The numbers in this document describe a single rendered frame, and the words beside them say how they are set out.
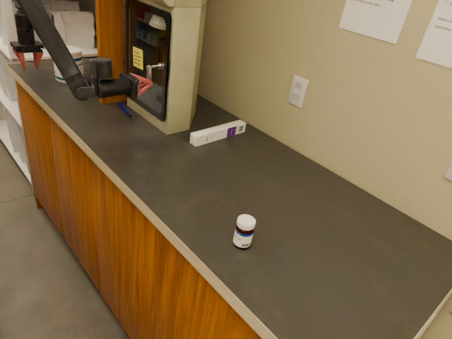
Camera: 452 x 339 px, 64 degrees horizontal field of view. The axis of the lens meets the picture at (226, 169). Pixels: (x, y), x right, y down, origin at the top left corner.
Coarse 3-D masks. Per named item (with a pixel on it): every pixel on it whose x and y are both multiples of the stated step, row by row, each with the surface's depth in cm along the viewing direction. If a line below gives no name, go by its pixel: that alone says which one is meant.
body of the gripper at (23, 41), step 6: (18, 30) 131; (24, 30) 131; (30, 30) 132; (18, 36) 132; (24, 36) 132; (30, 36) 133; (12, 42) 134; (18, 42) 134; (24, 42) 133; (30, 42) 134; (36, 42) 138; (18, 48) 133
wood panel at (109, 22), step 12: (96, 0) 138; (108, 0) 139; (120, 0) 142; (96, 12) 140; (108, 12) 141; (120, 12) 144; (96, 24) 143; (108, 24) 144; (120, 24) 147; (108, 36) 146; (120, 36) 149; (108, 48) 148; (120, 48) 152; (120, 60) 154; (120, 72) 157; (120, 96) 163
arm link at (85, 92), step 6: (90, 60) 115; (96, 60) 114; (102, 60) 115; (108, 60) 116; (90, 66) 114; (96, 66) 115; (102, 66) 115; (108, 66) 116; (90, 72) 115; (96, 72) 116; (102, 72) 116; (108, 72) 117; (90, 78) 116; (102, 78) 117; (108, 78) 118; (90, 84) 120; (78, 90) 114; (84, 90) 115; (90, 90) 116; (78, 96) 115; (84, 96) 116; (90, 96) 116
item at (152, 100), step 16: (128, 0) 135; (128, 16) 138; (144, 16) 130; (160, 16) 123; (128, 32) 141; (144, 32) 133; (160, 32) 125; (128, 48) 145; (144, 48) 136; (160, 48) 128; (128, 64) 148; (144, 64) 139; (160, 80) 133; (128, 96) 155; (144, 96) 145; (160, 96) 136; (160, 112) 139
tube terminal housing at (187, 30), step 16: (144, 0) 130; (176, 0) 117; (192, 0) 121; (176, 16) 120; (192, 16) 124; (176, 32) 123; (192, 32) 127; (176, 48) 126; (192, 48) 131; (176, 64) 129; (192, 64) 134; (176, 80) 133; (192, 80) 138; (176, 96) 136; (192, 96) 143; (144, 112) 151; (176, 112) 140; (192, 112) 154; (160, 128) 145; (176, 128) 144
